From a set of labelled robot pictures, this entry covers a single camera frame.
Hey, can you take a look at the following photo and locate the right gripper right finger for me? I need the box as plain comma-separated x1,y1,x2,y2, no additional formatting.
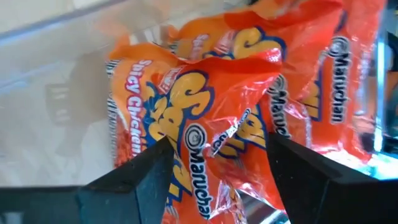
267,133,398,224

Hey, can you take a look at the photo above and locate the orange Saucy Noods pack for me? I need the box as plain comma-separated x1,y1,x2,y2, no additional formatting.
223,0,386,162
105,42,284,224
167,11,312,215

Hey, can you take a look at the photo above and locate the clear plastic bin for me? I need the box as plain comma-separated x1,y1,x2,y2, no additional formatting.
0,0,398,224

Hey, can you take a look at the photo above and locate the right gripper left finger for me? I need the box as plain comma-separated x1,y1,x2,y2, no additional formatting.
0,136,175,224

